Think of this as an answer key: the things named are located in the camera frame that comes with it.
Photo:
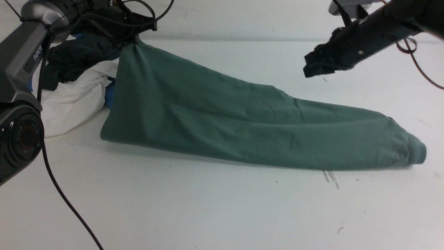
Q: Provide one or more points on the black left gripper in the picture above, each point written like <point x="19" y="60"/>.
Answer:
<point x="113" y="20"/>

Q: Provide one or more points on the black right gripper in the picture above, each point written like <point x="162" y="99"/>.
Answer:
<point x="358" y="40"/>

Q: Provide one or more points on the green long-sleeve top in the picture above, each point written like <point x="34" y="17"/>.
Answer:
<point x="167" y="102"/>

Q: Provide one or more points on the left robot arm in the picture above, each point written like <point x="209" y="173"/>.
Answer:
<point x="44" y="22"/>

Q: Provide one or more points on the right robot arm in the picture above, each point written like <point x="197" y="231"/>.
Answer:
<point x="428" y="15"/>

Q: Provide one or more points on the dark grey shirt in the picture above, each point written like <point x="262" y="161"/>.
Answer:
<point x="70" y="59"/>

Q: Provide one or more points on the blue shirt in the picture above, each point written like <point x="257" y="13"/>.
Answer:
<point x="35" y="82"/>

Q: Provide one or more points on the white shirt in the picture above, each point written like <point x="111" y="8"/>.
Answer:
<point x="74" y="102"/>

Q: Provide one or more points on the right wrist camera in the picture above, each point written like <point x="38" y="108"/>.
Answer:
<point x="356" y="9"/>

